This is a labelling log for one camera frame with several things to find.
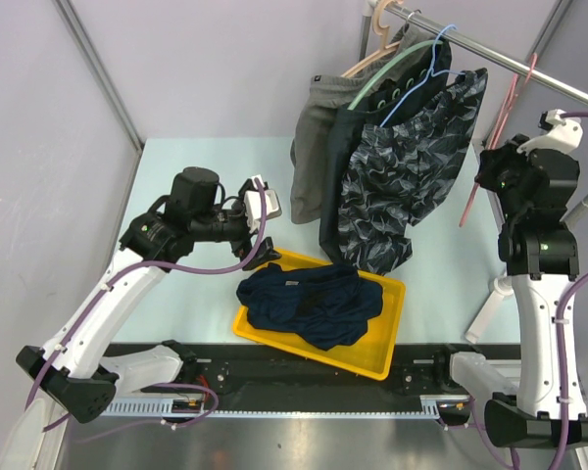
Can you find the grey sweat shorts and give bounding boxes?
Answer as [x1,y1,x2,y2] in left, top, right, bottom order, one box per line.
[290,26,433,224]

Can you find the wooden hanger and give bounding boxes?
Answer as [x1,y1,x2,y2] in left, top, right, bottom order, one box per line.
[342,0,403,78]

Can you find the pink wire hanger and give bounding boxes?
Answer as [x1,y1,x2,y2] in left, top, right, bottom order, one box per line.
[459,53,538,228]

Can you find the green hanger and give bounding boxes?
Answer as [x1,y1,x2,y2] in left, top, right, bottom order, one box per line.
[347,40,438,111]

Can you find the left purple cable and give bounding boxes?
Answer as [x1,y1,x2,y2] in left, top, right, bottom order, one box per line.
[24,180,270,442]

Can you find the blue wire hanger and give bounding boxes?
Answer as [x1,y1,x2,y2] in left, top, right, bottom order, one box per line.
[380,23,464,127]

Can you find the yellow plastic tray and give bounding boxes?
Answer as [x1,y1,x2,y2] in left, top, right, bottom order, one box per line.
[232,250,406,381]

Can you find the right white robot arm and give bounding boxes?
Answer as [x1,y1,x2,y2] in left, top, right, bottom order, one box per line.
[432,134,588,448]

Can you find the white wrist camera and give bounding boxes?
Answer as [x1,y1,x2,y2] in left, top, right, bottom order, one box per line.
[243,175,283,234]
[516,109,583,155]

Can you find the purple cable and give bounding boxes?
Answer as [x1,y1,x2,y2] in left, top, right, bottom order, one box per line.
[24,180,270,442]
[469,111,588,470]

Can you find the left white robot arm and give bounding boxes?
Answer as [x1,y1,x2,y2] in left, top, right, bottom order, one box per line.
[16,166,281,424]

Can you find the leaf patterned shorts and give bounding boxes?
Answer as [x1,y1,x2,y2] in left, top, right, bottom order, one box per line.
[337,68,488,275]

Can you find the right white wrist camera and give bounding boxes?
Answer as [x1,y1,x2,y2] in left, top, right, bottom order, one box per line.
[516,109,583,155]

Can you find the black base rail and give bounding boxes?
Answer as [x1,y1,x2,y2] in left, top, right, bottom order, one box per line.
[119,344,472,427]

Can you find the metal clothes rail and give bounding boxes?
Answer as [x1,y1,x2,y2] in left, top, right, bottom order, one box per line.
[385,6,588,107]

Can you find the navy blue shorts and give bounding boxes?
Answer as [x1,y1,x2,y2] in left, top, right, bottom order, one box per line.
[236,263,383,351]

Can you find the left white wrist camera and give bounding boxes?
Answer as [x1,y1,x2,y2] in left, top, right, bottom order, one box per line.
[243,175,283,234]

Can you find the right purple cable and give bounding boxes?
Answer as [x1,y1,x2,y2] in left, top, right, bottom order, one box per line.
[469,111,588,470]

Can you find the dark teal shorts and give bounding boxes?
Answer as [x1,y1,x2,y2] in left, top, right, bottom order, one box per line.
[318,39,452,263]

